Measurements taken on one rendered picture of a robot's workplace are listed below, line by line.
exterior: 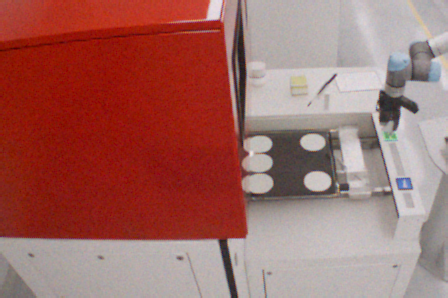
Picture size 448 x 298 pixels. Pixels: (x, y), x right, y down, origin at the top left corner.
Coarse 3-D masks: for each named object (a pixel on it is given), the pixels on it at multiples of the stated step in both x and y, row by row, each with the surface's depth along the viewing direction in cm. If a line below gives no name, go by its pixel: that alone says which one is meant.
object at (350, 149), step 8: (344, 136) 190; (352, 136) 190; (344, 144) 187; (352, 144) 187; (344, 152) 183; (352, 152) 183; (360, 152) 183; (344, 160) 180; (352, 160) 180; (360, 160) 180; (344, 168) 179; (360, 176) 173; (368, 192) 167
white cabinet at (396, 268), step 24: (264, 264) 156; (288, 264) 156; (312, 264) 157; (336, 264) 157; (360, 264) 158; (384, 264) 158; (408, 264) 160; (264, 288) 171; (288, 288) 167; (312, 288) 168; (336, 288) 169; (360, 288) 170; (384, 288) 171
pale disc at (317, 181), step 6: (312, 174) 172; (318, 174) 172; (324, 174) 172; (306, 180) 170; (312, 180) 170; (318, 180) 170; (324, 180) 170; (330, 180) 170; (306, 186) 168; (312, 186) 168; (318, 186) 168; (324, 186) 168
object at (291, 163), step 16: (272, 144) 185; (288, 144) 185; (272, 160) 178; (288, 160) 178; (304, 160) 178; (320, 160) 178; (272, 176) 172; (288, 176) 172; (304, 176) 172; (272, 192) 166; (288, 192) 166; (304, 192) 166; (320, 192) 166
